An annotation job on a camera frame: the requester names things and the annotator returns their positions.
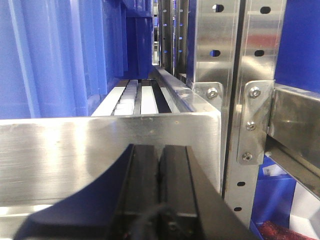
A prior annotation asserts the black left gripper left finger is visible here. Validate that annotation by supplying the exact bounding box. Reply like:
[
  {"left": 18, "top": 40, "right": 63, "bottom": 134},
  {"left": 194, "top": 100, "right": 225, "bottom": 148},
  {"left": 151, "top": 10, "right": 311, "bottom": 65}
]
[{"left": 14, "top": 144, "right": 158, "bottom": 240}]

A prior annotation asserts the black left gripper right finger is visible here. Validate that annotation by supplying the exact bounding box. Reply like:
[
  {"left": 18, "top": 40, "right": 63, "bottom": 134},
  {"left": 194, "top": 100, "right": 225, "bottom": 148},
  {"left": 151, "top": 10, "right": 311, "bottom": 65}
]
[{"left": 159, "top": 145, "right": 256, "bottom": 240}]

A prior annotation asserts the blue lower storage bin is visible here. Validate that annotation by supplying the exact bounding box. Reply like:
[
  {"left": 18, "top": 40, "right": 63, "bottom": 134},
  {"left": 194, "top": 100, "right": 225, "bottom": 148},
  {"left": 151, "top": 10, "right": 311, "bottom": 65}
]
[{"left": 249, "top": 154, "right": 320, "bottom": 240}]

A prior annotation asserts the steel slotted shelf upright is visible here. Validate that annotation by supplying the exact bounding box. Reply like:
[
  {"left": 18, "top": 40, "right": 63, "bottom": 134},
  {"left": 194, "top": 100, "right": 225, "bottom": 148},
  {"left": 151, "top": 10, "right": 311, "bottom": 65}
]
[{"left": 191, "top": 0, "right": 241, "bottom": 193}]

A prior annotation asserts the steel right shelf rail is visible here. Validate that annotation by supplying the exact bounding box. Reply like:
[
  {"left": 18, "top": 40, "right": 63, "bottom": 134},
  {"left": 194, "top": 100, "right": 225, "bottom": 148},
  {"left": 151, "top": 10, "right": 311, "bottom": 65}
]
[{"left": 265, "top": 84, "right": 320, "bottom": 198}]

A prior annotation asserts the blue plastic tray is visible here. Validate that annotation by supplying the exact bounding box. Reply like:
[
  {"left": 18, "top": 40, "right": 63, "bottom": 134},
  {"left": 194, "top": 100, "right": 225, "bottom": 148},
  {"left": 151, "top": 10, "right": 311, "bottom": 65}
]
[{"left": 0, "top": 0, "right": 153, "bottom": 119}]

